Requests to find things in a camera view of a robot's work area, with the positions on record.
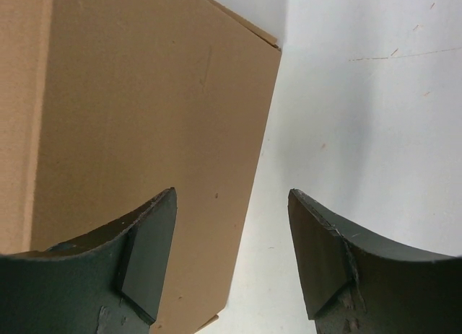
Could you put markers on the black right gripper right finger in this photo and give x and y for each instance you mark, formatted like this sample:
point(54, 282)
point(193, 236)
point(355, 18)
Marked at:
point(356, 281)

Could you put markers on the brown cardboard box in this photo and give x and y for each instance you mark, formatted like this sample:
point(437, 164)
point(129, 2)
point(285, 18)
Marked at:
point(107, 103)

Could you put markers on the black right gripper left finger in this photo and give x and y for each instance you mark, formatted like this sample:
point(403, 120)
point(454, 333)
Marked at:
point(109, 280)

